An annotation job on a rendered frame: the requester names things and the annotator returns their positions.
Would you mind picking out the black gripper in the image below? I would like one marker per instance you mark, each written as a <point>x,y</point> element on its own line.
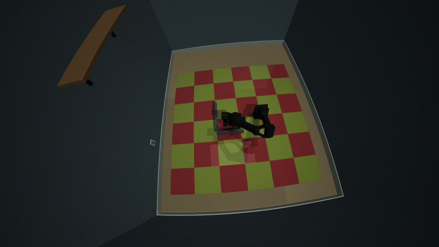
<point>225,122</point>

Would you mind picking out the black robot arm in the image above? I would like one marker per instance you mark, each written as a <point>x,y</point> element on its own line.
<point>236,121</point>

